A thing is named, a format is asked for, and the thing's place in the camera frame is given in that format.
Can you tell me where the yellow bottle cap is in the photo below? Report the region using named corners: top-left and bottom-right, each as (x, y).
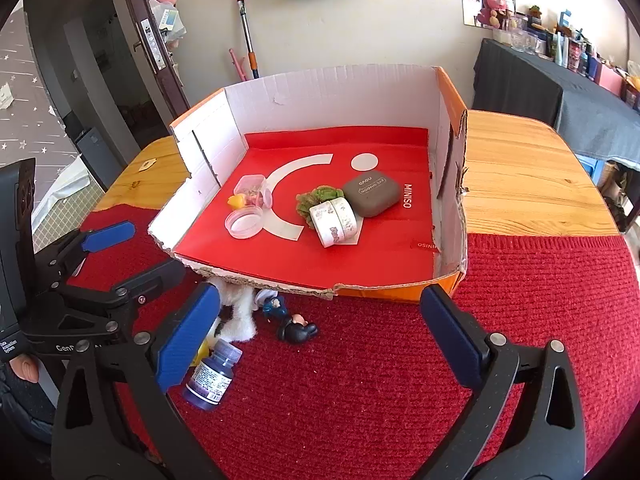
top-left (190, 339), bottom-right (215, 367)

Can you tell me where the purple ink bottle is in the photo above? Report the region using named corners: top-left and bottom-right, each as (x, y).
top-left (182, 339), bottom-right (242, 411)

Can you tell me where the white fluffy star hair clip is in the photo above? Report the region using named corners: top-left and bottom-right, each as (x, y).
top-left (206, 276), bottom-right (256, 350)

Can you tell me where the round clear plastic lid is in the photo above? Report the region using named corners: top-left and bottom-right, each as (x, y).
top-left (224, 206), bottom-right (264, 240)

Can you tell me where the yellow pink doll figurine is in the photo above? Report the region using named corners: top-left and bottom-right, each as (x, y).
top-left (227, 193), bottom-right (247, 210)

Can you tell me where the small clear plastic box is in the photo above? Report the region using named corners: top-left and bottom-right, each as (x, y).
top-left (233, 174), bottom-right (272, 209)

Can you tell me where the dark blue figurine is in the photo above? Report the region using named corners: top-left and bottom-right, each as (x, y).
top-left (255, 289), bottom-right (319, 344)

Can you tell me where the green plush toy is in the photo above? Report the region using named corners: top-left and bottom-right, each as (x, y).
top-left (296, 185), bottom-right (344, 229)

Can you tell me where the white cream jar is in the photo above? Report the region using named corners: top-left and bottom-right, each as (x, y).
top-left (310, 197), bottom-right (358, 248)

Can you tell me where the brown eye shadow case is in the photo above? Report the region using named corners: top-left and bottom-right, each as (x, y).
top-left (342, 170), bottom-right (401, 218)

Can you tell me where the person's left hand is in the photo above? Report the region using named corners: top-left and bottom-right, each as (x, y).
top-left (10, 354), bottom-right (39, 384)

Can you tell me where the red knitted table cloth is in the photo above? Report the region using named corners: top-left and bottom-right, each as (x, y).
top-left (52, 206), bottom-right (639, 479)

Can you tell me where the dark brown door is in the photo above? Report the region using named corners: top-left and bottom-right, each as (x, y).
top-left (126, 0), bottom-right (190, 122)

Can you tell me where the red miniso bag liner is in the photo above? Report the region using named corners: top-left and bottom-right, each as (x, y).
top-left (175, 126), bottom-right (440, 290)

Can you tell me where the orange cardboard box tray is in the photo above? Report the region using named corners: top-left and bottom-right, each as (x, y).
top-left (149, 65), bottom-right (468, 300)

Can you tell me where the dark cloth side table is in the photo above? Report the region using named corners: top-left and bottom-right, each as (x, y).
top-left (473, 38), bottom-right (640, 170)

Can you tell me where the pink bunny plush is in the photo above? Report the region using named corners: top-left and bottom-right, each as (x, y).
top-left (475, 0), bottom-right (509, 29)

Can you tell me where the orange tipped mop handle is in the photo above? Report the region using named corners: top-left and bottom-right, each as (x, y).
top-left (236, 0), bottom-right (260, 79)

